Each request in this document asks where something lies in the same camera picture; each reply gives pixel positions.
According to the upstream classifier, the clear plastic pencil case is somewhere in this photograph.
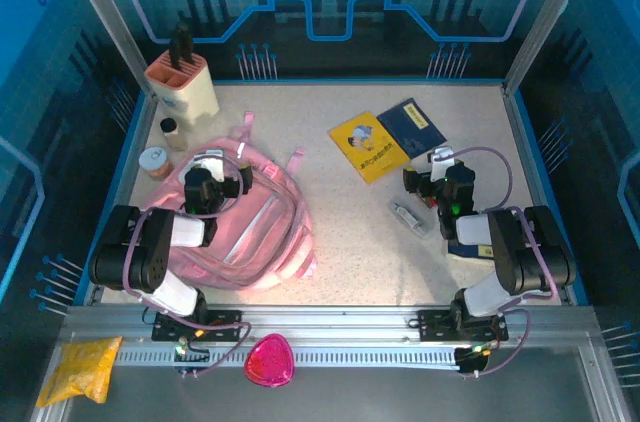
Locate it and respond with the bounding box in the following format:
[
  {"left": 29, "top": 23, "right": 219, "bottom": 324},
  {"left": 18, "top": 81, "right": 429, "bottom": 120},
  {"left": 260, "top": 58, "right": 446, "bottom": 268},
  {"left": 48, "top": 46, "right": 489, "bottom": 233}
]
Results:
[{"left": 389, "top": 196, "right": 434, "bottom": 241}]

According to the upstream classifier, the pink backpack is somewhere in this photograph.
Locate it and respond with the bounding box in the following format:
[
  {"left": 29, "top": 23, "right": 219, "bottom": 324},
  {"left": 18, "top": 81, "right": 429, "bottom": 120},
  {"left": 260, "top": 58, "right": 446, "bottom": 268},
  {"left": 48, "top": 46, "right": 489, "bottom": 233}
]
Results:
[{"left": 149, "top": 111, "right": 319, "bottom": 292}]

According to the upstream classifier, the dark blue book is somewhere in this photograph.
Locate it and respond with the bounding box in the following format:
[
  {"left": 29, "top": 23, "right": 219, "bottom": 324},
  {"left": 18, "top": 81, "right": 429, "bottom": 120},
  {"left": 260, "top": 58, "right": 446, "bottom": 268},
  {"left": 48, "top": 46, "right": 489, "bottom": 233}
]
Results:
[
  {"left": 375, "top": 97, "right": 449, "bottom": 161},
  {"left": 446, "top": 240, "right": 496, "bottom": 268}
]

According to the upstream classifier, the yellow book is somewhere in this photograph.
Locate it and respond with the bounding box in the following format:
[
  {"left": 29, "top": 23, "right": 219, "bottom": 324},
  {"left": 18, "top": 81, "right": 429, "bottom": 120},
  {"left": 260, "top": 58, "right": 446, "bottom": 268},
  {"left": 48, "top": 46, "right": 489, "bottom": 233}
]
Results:
[{"left": 327, "top": 110, "right": 410, "bottom": 187}]

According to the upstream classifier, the yellow plastic bag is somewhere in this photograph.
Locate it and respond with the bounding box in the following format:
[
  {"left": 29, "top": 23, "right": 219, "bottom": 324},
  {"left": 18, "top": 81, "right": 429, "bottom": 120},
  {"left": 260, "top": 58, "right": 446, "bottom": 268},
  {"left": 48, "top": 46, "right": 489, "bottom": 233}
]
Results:
[{"left": 35, "top": 335, "right": 124, "bottom": 408}]

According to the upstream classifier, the orange can with white lid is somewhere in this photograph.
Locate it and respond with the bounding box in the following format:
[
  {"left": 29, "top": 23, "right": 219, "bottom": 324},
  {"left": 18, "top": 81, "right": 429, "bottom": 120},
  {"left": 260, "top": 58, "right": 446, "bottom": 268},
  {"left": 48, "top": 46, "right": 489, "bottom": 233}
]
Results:
[{"left": 138, "top": 146, "right": 175, "bottom": 181}]

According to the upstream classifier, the spice bottle with black cap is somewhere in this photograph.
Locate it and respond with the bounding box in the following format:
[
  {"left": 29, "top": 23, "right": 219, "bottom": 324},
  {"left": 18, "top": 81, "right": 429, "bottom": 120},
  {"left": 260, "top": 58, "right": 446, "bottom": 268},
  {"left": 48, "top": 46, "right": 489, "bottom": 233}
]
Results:
[{"left": 159, "top": 116, "right": 190, "bottom": 152}]

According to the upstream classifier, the beige knife block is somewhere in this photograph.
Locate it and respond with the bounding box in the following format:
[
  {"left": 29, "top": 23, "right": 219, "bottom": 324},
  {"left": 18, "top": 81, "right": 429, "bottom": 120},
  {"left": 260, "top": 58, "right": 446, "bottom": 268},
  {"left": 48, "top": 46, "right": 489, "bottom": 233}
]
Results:
[{"left": 144, "top": 51, "right": 221, "bottom": 132}]

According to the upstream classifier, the small controller board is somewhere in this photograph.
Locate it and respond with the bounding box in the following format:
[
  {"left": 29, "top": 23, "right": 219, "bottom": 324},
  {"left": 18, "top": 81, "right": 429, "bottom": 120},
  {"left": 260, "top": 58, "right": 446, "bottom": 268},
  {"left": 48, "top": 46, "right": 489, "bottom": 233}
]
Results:
[
  {"left": 454, "top": 341, "right": 494, "bottom": 377},
  {"left": 173, "top": 336, "right": 211, "bottom": 376}
]

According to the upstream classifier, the pink triangular pouch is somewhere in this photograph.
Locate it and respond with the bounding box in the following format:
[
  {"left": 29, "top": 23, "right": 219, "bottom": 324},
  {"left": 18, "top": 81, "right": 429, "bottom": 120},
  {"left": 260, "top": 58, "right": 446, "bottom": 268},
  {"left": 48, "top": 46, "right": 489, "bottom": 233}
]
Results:
[{"left": 243, "top": 333, "right": 297, "bottom": 388}]

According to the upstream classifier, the grey metal shelf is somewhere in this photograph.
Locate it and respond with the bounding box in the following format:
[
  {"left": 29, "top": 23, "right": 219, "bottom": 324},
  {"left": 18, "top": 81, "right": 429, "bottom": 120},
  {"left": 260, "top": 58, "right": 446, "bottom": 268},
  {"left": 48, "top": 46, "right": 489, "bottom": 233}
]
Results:
[{"left": 34, "top": 341, "right": 631, "bottom": 422}]

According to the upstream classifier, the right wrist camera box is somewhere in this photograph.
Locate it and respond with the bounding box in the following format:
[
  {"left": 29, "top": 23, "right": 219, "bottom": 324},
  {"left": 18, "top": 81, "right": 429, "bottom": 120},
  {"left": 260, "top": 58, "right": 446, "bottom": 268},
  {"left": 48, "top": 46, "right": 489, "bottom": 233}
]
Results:
[{"left": 427, "top": 145, "right": 464, "bottom": 166}]

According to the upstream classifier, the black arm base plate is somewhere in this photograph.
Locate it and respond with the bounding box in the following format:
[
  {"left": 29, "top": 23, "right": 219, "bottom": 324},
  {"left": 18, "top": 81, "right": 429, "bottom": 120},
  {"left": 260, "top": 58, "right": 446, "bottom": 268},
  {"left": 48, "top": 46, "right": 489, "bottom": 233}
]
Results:
[
  {"left": 417, "top": 309, "right": 509, "bottom": 343},
  {"left": 151, "top": 309, "right": 243, "bottom": 343}
]

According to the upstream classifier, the black knife handle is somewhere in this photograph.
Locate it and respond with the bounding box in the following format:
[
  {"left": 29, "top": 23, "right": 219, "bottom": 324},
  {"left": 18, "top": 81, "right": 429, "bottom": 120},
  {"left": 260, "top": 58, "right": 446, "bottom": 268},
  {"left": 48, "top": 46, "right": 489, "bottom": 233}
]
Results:
[
  {"left": 168, "top": 24, "right": 185, "bottom": 68},
  {"left": 177, "top": 21, "right": 196, "bottom": 66}
]

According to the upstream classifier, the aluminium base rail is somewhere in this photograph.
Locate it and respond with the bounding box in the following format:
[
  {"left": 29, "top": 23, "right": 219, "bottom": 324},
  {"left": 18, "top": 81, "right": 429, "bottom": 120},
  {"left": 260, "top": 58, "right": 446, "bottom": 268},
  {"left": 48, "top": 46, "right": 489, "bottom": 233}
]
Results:
[{"left": 59, "top": 304, "right": 601, "bottom": 351}]

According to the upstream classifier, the white slotted cable duct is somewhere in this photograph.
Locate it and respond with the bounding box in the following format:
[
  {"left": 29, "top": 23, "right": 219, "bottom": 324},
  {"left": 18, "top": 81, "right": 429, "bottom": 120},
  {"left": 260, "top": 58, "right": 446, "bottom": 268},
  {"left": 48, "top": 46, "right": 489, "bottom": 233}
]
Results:
[{"left": 117, "top": 346, "right": 461, "bottom": 368}]

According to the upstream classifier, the aluminium frame post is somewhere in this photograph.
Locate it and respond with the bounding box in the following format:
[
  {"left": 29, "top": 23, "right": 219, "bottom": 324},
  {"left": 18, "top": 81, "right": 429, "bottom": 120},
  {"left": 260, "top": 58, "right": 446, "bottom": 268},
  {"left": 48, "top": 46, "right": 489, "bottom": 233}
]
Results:
[
  {"left": 501, "top": 0, "right": 602, "bottom": 96},
  {"left": 53, "top": 0, "right": 157, "bottom": 99}
]

